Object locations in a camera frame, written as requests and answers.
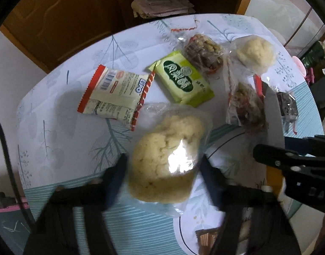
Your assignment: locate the green pastry packet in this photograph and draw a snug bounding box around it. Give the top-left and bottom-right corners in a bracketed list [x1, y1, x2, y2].
[148, 50, 215, 108]

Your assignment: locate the green chalkboard with pink frame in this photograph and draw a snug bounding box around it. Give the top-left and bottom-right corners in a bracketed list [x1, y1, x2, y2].
[0, 191, 37, 255]

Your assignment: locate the wooden cabinet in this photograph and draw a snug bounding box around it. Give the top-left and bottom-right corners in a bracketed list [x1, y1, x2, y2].
[0, 0, 259, 73]

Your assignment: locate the white plastic container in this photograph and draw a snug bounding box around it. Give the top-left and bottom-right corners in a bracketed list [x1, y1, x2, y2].
[259, 81, 306, 224]

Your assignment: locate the small pale puffed snack bag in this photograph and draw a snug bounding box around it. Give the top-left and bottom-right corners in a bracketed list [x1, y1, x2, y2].
[229, 36, 277, 75]

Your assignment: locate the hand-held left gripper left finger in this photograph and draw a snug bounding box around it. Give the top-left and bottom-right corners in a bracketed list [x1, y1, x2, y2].
[23, 154, 128, 255]

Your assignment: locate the pink plastic object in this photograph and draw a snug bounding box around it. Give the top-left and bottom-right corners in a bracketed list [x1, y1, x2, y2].
[291, 56, 316, 83]

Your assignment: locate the large pale puffed snack bag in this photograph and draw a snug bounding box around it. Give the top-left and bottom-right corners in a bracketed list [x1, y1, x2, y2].
[127, 103, 214, 216]

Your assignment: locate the dark snack in clear bag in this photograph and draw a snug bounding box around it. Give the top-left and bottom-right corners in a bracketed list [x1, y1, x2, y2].
[275, 91, 299, 125]

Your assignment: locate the white red cracker packet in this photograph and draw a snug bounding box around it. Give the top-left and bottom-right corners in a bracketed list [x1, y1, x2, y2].
[77, 64, 156, 132]

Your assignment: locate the folded cloth on shelf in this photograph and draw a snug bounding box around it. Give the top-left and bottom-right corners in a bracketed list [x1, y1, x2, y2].
[131, 0, 196, 20]

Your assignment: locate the glass door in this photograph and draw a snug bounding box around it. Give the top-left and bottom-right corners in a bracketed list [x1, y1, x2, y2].
[244, 0, 325, 59]

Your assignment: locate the leaf print tablecloth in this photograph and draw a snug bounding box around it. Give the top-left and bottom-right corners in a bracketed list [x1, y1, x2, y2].
[16, 13, 325, 255]

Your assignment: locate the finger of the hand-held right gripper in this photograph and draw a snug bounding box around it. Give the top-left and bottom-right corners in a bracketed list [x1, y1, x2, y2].
[283, 135, 325, 156]
[253, 144, 325, 174]

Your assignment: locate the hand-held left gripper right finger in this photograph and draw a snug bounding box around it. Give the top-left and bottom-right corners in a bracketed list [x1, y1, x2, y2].
[200, 157, 301, 255]

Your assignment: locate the nut snack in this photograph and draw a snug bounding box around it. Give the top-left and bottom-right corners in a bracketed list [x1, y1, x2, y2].
[178, 32, 227, 75]
[226, 81, 267, 128]

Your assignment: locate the brown wafer packet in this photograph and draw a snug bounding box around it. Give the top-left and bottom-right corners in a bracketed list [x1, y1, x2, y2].
[195, 228, 225, 255]

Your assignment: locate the green cloth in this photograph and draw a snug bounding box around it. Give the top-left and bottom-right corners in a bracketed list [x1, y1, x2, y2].
[300, 41, 325, 69]

